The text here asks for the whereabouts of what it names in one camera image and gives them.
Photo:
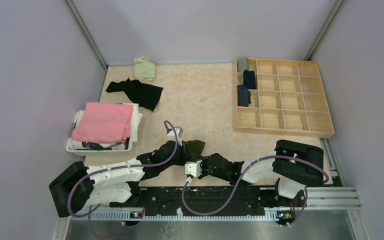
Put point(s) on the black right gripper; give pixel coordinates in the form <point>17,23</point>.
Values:
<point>204,158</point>

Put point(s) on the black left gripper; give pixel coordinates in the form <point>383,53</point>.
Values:
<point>184,157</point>

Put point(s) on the dark green underwear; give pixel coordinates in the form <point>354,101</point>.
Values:
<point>194,149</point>

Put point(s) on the navy underwear cream waistband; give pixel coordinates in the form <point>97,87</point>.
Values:
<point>243,96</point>

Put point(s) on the navy orange underwear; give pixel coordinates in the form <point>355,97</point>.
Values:
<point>249,79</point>

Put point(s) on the grey underwear white waistband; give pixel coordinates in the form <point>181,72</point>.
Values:
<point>243,64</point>

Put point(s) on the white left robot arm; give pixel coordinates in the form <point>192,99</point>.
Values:
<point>79,185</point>

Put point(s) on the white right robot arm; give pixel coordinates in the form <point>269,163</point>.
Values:
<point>294,165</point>

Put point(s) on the black underwear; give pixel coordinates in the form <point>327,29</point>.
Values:
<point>145,95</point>

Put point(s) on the light green underwear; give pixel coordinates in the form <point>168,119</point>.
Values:
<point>144,69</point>

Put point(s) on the white folded cloth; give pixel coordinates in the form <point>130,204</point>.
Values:
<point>108,146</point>

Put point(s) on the pink folded cloth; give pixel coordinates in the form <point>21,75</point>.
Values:
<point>104,122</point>

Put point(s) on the wooden compartment tray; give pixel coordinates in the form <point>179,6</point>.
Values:
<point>290,99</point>

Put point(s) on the white perforated plastic basket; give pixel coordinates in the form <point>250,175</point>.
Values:
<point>98,152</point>

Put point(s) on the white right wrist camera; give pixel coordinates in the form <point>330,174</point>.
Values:
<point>193,169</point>

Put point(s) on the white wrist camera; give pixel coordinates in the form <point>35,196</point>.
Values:
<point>193,169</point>
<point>175,135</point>

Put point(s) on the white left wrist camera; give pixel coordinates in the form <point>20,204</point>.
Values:
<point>175,135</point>

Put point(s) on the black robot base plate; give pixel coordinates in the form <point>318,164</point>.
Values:
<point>244,201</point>

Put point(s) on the aluminium frame rail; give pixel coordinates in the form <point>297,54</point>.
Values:
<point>331,213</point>

